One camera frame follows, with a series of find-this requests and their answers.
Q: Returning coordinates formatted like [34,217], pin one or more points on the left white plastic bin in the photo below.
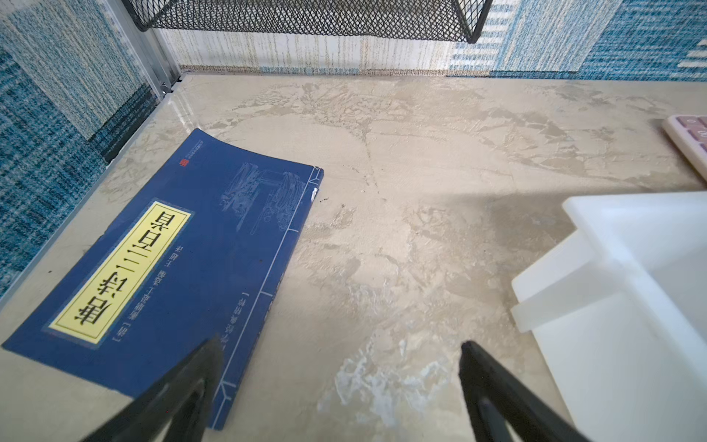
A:
[619,311]

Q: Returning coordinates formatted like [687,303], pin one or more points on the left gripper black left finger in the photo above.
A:
[177,406]

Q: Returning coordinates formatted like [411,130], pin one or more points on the blue book yellow label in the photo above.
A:
[198,253]

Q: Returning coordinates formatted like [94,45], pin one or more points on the black mesh shelf rack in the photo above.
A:
[423,20]

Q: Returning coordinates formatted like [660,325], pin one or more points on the pink calculator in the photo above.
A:
[688,133]

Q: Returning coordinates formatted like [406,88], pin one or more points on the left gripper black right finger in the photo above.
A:
[499,405]

